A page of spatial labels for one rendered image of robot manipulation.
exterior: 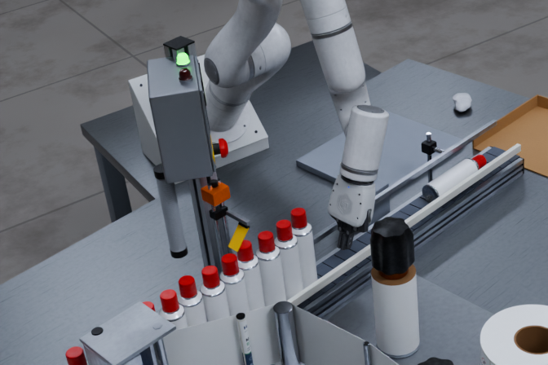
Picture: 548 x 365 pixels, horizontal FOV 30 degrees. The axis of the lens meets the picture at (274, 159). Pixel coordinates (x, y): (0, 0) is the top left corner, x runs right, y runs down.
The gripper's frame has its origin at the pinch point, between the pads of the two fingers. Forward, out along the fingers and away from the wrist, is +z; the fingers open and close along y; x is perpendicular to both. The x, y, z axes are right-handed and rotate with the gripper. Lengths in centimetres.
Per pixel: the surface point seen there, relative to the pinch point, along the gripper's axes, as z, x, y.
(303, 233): -5.3, -16.4, 1.2
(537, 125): -18, 82, -4
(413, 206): -3.3, 26.7, -1.7
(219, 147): -27, -42, -1
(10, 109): 74, 100, -305
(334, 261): 6.2, 0.0, -2.0
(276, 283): 4.4, -23.7, 2.4
